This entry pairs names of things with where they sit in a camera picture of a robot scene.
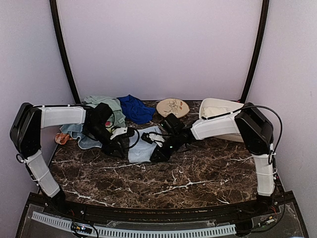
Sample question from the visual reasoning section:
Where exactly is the royal blue towel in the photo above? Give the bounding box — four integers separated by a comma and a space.
117, 95, 156, 124

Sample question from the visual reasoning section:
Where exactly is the orange patterned cloth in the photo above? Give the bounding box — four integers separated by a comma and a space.
55, 132, 73, 145

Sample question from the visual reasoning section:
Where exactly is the beige floral plate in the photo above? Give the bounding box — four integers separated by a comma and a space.
156, 98, 190, 118

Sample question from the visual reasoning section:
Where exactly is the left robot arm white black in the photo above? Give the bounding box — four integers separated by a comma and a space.
9, 102, 128, 216

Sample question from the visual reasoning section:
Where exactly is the cream white towel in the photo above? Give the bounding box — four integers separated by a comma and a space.
201, 106, 229, 119

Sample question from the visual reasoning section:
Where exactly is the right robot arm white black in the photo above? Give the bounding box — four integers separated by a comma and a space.
150, 103, 278, 215

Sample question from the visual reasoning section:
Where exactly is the black frame post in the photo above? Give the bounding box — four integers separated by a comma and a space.
49, 0, 81, 104
240, 0, 269, 103

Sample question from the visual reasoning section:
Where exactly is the right black frame post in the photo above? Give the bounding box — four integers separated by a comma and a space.
240, 0, 269, 103

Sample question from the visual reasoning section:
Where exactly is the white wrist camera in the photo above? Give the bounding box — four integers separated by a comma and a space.
110, 127, 135, 140
141, 132, 165, 147

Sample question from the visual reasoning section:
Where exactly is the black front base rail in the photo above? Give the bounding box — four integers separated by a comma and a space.
23, 191, 297, 223

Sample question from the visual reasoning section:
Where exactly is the left black frame post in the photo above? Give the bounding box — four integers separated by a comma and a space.
49, 0, 81, 104

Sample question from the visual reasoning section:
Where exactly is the blue grey towel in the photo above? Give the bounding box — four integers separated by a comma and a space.
60, 124, 102, 150

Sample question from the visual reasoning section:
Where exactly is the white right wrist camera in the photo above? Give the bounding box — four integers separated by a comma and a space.
141, 132, 165, 147

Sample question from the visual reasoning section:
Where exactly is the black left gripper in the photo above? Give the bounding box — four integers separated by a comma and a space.
85, 122, 126, 159

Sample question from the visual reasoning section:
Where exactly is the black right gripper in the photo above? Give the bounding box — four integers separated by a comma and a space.
150, 133, 182, 162

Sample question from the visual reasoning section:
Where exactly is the light blue towel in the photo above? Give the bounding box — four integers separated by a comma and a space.
128, 126, 161, 163

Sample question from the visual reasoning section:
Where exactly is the white plastic basin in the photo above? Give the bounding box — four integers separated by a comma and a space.
199, 98, 244, 143

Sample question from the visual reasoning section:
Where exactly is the pale green towel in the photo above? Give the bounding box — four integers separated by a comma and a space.
84, 96, 126, 127

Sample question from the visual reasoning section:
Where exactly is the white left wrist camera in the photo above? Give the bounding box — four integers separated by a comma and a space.
110, 127, 135, 140

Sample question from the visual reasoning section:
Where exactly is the white slotted cable duct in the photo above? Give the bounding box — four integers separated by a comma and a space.
31, 212, 236, 238

